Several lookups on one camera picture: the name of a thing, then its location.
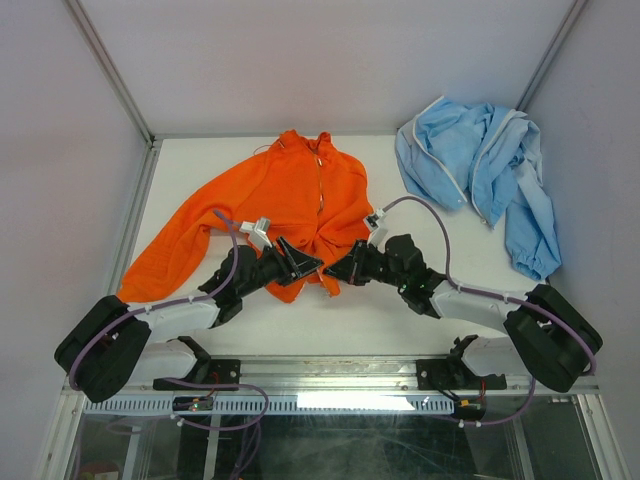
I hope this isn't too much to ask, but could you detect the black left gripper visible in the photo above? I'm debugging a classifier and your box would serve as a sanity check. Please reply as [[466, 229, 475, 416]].
[[238, 236, 323, 298]]

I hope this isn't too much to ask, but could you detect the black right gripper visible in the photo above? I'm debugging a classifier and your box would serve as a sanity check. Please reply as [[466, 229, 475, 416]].
[[322, 239, 406, 289]]

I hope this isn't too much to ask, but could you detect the orange zip jacket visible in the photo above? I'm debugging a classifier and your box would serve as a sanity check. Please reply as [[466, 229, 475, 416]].
[[118, 130, 373, 303]]

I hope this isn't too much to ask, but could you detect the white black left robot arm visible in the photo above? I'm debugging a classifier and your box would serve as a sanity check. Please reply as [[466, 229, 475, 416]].
[[54, 237, 323, 403]]

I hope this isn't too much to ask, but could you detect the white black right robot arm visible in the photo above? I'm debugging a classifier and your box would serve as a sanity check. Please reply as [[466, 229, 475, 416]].
[[324, 234, 603, 393]]

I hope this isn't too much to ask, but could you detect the light blue zip jacket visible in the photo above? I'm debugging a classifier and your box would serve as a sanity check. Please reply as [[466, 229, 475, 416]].
[[395, 97, 562, 281]]

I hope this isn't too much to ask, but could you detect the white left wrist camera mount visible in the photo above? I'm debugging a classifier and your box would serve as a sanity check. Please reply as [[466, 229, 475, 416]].
[[239, 217, 273, 252]]

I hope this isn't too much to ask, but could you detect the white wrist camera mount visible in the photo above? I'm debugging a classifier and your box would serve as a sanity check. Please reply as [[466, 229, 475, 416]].
[[363, 208, 388, 247], [239, 217, 273, 252]]

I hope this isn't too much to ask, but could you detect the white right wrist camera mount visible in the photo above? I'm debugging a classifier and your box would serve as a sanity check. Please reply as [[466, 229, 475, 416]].
[[363, 208, 388, 247]]

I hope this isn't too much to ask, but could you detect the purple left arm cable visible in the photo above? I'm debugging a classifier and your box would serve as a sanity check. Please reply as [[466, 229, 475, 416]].
[[68, 209, 271, 431]]

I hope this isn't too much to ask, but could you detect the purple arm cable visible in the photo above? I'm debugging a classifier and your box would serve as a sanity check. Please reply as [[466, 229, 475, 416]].
[[68, 209, 271, 431], [377, 195, 599, 429]]

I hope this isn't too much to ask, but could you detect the aluminium front rail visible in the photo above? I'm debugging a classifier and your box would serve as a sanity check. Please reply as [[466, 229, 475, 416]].
[[62, 353, 600, 397]]

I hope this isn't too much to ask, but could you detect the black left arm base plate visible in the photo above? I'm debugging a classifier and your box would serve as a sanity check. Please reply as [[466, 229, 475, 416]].
[[152, 358, 241, 391]]

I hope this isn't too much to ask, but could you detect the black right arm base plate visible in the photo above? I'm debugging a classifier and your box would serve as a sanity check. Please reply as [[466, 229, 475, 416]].
[[415, 359, 507, 391]]

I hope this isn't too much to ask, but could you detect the white slotted cable duct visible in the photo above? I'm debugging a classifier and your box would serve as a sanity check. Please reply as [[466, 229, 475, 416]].
[[84, 392, 454, 416]]

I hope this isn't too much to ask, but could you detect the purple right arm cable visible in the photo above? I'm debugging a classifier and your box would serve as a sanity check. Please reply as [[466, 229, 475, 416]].
[[377, 195, 599, 429]]

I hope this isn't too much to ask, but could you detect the right aluminium corner post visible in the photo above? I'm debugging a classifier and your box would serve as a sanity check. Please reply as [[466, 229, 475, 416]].
[[516, 0, 590, 111]]

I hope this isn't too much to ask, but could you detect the aluminium corner post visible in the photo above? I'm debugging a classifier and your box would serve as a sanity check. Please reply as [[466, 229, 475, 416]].
[[516, 0, 590, 111], [62, 0, 155, 147]]

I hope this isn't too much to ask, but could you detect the left aluminium corner post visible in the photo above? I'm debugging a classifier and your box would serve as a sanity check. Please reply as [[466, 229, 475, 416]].
[[62, 0, 155, 147]]

